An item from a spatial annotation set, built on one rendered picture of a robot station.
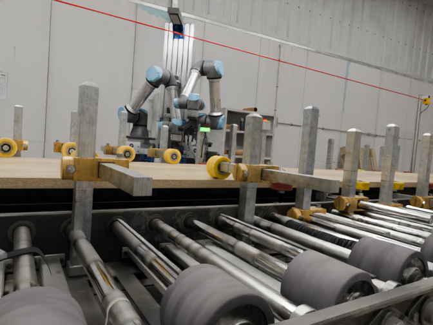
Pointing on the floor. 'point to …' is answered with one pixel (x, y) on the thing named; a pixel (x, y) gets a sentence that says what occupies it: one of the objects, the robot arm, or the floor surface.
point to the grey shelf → (219, 138)
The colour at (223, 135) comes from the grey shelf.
